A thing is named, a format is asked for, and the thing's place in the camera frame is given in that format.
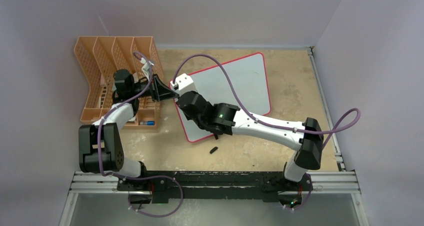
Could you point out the orange plastic file organizer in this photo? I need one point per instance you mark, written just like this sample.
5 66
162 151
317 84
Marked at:
100 57

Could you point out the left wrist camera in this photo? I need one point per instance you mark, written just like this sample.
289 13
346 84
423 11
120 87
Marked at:
147 67

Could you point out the pink-framed whiteboard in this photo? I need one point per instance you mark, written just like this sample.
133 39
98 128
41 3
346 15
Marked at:
249 78

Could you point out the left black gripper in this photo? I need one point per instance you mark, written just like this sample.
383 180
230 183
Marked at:
159 91

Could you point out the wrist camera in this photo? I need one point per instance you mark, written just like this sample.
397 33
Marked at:
147 67
183 84

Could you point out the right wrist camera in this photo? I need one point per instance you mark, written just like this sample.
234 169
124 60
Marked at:
183 84

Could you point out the black marker cap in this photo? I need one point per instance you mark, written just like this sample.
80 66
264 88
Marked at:
213 150

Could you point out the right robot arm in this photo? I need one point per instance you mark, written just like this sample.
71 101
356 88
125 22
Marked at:
228 119

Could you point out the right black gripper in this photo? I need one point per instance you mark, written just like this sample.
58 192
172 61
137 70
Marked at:
189 118

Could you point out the blue small item in tray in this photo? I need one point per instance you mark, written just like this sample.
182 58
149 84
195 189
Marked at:
147 123

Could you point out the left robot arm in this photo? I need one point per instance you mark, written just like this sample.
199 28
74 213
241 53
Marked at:
99 144

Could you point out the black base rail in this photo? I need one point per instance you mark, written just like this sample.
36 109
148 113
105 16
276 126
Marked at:
267 186

